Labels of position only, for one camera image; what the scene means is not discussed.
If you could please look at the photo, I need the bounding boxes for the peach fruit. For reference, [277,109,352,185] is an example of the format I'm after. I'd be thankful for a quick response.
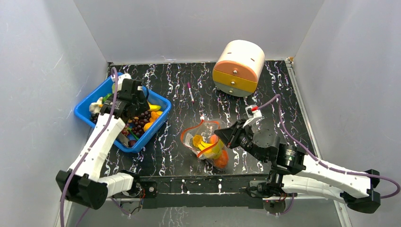
[209,134,219,144]

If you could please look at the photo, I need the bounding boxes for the single yellow banana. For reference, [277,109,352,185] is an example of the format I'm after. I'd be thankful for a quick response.
[148,102,161,112]

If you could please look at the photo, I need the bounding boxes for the yellow banana bunch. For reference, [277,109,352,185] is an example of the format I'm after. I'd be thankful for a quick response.
[192,135,224,159]

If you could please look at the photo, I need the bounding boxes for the clear zip top bag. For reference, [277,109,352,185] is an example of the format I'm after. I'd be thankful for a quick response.
[180,119,229,170]

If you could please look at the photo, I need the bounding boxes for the orange tangerine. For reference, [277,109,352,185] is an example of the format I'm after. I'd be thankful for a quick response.
[213,150,229,169]

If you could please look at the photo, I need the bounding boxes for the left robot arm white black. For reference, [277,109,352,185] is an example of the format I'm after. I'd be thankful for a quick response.
[56,76,149,210]

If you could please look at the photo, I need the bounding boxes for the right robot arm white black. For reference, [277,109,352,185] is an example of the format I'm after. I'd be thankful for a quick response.
[214,120,381,214]

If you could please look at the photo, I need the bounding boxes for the dark purple grapes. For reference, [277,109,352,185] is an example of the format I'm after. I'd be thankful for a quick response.
[130,111,153,138]

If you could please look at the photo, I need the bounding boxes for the red grape bunch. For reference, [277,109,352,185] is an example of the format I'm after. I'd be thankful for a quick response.
[121,125,131,137]

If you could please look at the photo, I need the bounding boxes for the white garlic bulb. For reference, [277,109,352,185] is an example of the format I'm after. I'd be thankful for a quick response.
[89,97,103,114]

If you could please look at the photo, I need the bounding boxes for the blue plastic bin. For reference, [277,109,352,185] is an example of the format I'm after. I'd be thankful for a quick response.
[74,75,171,157]

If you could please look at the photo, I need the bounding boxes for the pink marker pen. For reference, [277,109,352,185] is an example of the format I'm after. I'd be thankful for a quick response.
[187,82,194,103]

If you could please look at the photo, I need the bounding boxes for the round pastel drawer cabinet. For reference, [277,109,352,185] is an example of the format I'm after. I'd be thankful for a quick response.
[212,40,265,97]

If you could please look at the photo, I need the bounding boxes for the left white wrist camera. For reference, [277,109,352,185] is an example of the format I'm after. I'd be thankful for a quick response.
[113,73,131,85]

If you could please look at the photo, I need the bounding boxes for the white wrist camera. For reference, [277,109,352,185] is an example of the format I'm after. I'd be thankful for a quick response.
[243,105,262,127]
[113,73,131,85]

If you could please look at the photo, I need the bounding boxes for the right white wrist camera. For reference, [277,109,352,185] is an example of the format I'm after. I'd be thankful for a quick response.
[243,105,262,127]

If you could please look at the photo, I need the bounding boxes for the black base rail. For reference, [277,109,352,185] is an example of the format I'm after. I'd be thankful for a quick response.
[119,175,296,210]

